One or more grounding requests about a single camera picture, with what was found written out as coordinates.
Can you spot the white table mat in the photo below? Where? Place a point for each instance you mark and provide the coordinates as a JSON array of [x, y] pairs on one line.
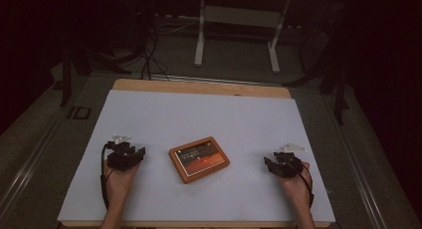
[[199, 116]]

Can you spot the wooden picture frame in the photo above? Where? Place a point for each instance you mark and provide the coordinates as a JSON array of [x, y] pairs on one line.
[[199, 160]]

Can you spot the metal floor rail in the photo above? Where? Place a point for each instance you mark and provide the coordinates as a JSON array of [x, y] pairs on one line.
[[360, 169], [30, 169]]

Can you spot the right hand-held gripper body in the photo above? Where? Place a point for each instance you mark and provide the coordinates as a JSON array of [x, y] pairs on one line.
[[288, 166]]

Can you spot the person's left hand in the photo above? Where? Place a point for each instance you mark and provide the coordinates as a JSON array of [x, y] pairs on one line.
[[119, 184]]

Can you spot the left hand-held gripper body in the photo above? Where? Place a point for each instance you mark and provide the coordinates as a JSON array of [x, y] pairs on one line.
[[122, 159]]

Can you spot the black metal stand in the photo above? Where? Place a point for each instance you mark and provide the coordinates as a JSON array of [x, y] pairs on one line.
[[66, 73], [340, 89]]

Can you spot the wooden table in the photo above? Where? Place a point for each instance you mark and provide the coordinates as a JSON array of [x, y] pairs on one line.
[[199, 87]]

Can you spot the metal floor strip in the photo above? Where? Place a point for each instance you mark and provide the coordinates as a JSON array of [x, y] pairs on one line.
[[212, 79]]

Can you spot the person's right hand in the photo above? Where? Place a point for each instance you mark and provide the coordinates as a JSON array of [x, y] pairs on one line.
[[295, 189]]

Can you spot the white metal desk frame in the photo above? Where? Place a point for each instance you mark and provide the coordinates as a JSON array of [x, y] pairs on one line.
[[239, 16]]

